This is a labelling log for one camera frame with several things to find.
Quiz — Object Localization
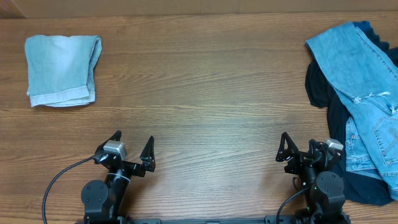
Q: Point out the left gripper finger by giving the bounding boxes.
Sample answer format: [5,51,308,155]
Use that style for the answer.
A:
[95,130,122,152]
[140,136,155,172]

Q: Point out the blue denim jeans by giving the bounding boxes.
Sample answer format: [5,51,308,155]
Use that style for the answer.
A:
[306,22,397,201]

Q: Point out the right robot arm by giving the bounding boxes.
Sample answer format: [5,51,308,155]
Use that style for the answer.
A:
[275,132,351,224]

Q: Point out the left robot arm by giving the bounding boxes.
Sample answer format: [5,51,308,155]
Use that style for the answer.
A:
[81,131,155,223]

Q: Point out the dark blue garment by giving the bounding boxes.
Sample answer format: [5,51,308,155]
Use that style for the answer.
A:
[333,21,397,205]

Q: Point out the black garment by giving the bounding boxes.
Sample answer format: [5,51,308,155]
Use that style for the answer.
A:
[305,61,351,143]

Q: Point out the folded light blue jeans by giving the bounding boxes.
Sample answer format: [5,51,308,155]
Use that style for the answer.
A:
[24,35,102,107]

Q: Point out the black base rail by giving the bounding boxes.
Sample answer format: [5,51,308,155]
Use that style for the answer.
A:
[74,214,352,224]

